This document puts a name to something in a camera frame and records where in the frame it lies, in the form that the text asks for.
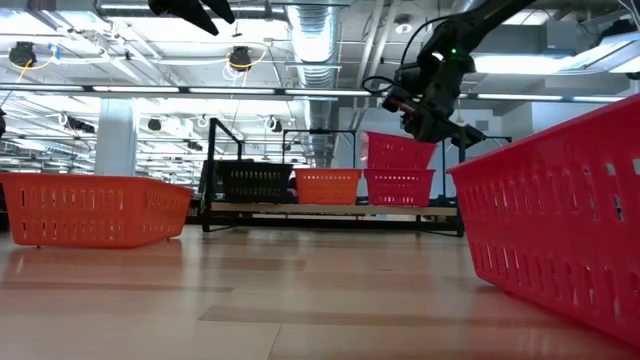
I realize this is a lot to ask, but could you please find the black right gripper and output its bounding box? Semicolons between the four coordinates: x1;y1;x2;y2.
412;44;486;149

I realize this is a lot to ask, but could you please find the orange plastic slotted basket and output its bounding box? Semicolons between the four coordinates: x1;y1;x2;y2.
0;171;195;250
293;167;363;207

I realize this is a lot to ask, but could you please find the black plastic slotted basket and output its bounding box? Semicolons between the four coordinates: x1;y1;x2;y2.
219;164;294;205
218;159;295;169

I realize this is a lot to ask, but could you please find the long ceiling light bar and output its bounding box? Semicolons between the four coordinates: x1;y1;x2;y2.
0;83;640;104

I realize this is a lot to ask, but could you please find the bright ceiling light panel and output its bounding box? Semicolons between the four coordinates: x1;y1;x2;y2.
472;29;640;76

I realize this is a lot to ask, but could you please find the white square pillar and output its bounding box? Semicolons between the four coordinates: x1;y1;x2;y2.
93;97;139;177

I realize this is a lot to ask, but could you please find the black metal background frame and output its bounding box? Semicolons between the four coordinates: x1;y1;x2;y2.
442;133;514;174

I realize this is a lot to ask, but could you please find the black ceiling device yellow cable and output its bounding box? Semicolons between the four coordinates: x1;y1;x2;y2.
227;44;271;72
7;41;56;69

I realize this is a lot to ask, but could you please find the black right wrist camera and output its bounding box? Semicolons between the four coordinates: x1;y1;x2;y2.
381;74;420;119

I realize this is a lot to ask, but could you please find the ribbed silver ventilation duct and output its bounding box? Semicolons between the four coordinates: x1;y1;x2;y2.
284;3;344;169

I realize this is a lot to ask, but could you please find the black wire rack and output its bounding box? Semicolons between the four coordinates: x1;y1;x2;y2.
201;117;467;239

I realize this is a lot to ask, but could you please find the black aluminium table frame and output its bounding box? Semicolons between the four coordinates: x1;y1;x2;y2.
184;213;464;235

